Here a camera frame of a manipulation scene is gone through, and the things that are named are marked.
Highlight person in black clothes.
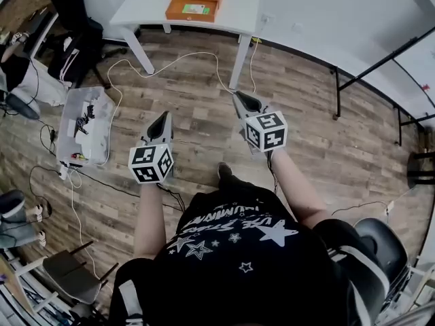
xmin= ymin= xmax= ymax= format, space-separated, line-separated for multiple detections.
xmin=108 ymin=181 xmax=392 ymax=326

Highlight whiteboard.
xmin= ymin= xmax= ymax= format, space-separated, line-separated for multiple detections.
xmin=393 ymin=29 xmax=435 ymax=96

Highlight black floor cable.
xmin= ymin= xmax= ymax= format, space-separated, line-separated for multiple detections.
xmin=28 ymin=166 xmax=186 ymax=214

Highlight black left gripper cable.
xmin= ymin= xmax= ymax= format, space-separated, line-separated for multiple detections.
xmin=156 ymin=183 xmax=187 ymax=214

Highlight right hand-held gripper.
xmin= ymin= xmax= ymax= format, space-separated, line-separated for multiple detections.
xmin=232 ymin=90 xmax=289 ymax=154

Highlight black desk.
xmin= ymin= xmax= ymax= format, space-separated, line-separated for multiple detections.
xmin=19 ymin=10 xmax=59 ymax=60

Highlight black seat chair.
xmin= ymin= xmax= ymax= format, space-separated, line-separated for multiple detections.
xmin=352 ymin=217 xmax=413 ymax=316

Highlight black office chair with clothes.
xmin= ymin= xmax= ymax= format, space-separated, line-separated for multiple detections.
xmin=45 ymin=0 xmax=129 ymax=88

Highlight black whiteboard stand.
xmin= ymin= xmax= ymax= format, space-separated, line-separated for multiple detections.
xmin=330 ymin=28 xmax=435 ymax=146

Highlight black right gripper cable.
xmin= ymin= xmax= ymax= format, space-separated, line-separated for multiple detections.
xmin=266 ymin=150 xmax=281 ymax=196

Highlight black round stool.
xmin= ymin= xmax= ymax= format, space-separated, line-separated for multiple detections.
xmin=406 ymin=150 xmax=435 ymax=190

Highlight green white bandage box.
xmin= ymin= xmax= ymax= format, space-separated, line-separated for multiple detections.
xmin=182 ymin=4 xmax=211 ymax=15

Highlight clear plastic bin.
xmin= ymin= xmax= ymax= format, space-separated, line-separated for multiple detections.
xmin=55 ymin=86 xmax=117 ymax=168

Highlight white table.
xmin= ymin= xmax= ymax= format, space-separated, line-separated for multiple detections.
xmin=109 ymin=0 xmax=262 ymax=90

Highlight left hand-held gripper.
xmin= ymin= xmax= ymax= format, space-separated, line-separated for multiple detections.
xmin=128 ymin=111 xmax=175 ymax=185

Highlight thin white floor cable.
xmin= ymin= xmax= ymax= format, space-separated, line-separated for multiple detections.
xmin=66 ymin=168 xmax=103 ymax=282

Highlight person's black trousers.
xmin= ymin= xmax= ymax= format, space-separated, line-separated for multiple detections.
xmin=217 ymin=171 xmax=285 ymax=213

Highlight grey chair with wooden legs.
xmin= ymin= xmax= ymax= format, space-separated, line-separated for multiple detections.
xmin=41 ymin=240 xmax=120 ymax=306

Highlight short cream wall cable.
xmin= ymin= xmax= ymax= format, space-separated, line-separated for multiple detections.
xmin=249 ymin=36 xmax=260 ymax=94

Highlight white power strip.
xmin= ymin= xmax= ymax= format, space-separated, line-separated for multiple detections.
xmin=58 ymin=162 xmax=85 ymax=180

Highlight person's right forearm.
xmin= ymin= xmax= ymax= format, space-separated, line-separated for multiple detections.
xmin=270 ymin=149 xmax=332 ymax=231

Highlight person's left forearm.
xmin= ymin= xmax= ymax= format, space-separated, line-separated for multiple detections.
xmin=133 ymin=181 xmax=168 ymax=260

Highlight person's black shoe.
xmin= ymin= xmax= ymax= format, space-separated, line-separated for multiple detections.
xmin=217 ymin=162 xmax=234 ymax=180

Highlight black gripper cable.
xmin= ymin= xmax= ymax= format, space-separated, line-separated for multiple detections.
xmin=266 ymin=150 xmax=281 ymax=196
xmin=156 ymin=183 xmax=187 ymax=214

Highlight long cream floor cable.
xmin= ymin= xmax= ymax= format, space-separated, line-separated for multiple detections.
xmin=101 ymin=51 xmax=236 ymax=166

